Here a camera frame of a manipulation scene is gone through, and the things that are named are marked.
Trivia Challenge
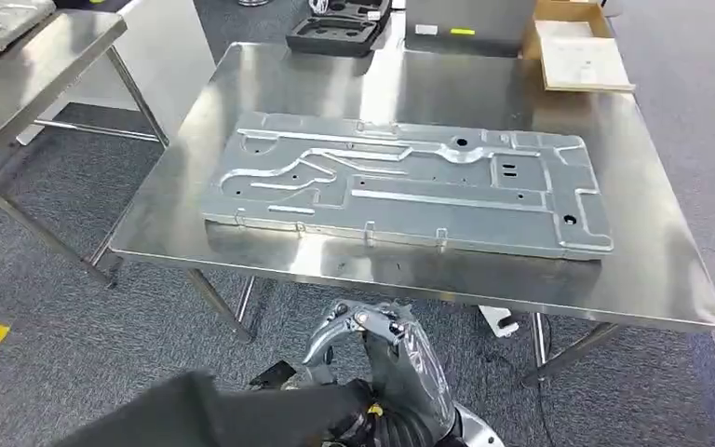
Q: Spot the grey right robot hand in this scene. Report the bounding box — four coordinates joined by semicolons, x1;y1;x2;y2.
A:
300;299;461;428

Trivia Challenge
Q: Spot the white power strip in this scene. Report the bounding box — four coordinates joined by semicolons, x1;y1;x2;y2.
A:
478;305;520;339

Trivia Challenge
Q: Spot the black robot foot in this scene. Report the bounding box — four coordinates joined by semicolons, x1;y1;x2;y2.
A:
248;359;300;391

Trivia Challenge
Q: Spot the stamped grey metal panel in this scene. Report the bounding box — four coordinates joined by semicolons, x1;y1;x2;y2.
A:
201;111;614;262

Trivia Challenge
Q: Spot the black foam insert tray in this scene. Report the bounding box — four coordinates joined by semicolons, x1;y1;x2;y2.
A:
285;15;386;58

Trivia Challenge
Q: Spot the cardboard box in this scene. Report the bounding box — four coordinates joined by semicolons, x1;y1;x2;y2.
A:
522;0;638;94

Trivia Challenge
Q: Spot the dark grey box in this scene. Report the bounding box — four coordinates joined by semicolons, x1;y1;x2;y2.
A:
404;0;537;58

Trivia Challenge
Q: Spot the stainless steel side table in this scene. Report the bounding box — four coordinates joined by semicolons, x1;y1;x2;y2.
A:
0;8;170;288

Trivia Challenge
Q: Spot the grey metal tray part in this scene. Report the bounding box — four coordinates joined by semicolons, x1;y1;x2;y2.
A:
0;0;57;60

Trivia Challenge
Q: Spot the black case with white cable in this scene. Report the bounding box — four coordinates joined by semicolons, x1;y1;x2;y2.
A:
307;0;394;22

